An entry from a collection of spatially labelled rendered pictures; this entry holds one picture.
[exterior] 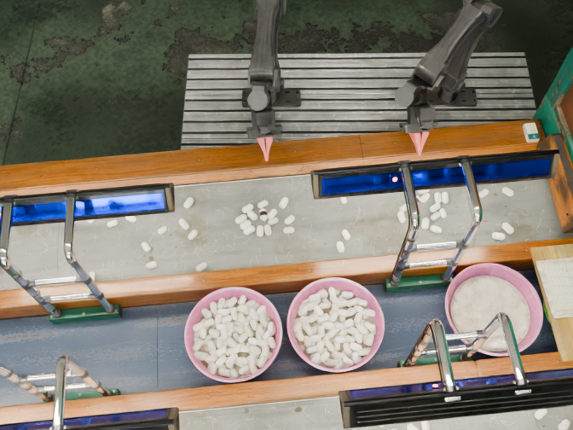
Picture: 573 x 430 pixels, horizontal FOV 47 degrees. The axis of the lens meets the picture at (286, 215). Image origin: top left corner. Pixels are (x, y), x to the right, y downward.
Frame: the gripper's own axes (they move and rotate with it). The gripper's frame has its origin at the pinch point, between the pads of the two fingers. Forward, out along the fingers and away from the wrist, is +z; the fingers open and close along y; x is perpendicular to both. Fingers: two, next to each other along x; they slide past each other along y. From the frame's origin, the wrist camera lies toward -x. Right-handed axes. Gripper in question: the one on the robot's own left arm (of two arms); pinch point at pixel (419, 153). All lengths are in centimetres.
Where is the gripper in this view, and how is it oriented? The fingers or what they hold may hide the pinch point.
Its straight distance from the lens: 204.2
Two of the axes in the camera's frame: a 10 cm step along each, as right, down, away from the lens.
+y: 10.0, -0.8, 0.4
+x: -0.6, -2.2, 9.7
